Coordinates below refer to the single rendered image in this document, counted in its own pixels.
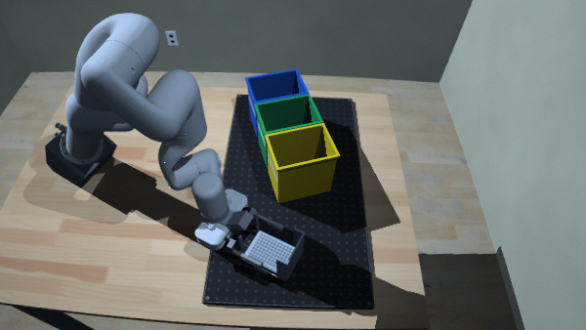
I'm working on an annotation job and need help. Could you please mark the green bin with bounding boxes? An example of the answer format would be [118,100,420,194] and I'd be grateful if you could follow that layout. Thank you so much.
[254,94,323,170]

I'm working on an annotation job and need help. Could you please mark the yellow open bin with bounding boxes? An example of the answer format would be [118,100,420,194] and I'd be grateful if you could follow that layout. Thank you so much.
[265,123,340,204]

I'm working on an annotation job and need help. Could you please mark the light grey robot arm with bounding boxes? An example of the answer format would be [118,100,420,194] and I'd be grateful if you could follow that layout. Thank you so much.
[55,13,254,231]

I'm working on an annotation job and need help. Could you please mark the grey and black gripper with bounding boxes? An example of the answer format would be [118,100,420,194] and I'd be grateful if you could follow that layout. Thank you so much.
[195,188,284,268]

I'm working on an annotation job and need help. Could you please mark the blue bin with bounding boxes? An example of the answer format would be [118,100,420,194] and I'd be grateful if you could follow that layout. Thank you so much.
[245,69,309,140]

